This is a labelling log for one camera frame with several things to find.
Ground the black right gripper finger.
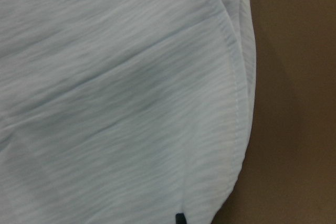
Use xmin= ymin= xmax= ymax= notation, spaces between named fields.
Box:
xmin=175 ymin=207 xmax=186 ymax=224

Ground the light blue button shirt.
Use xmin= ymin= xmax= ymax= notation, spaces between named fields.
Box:
xmin=1 ymin=0 xmax=256 ymax=223

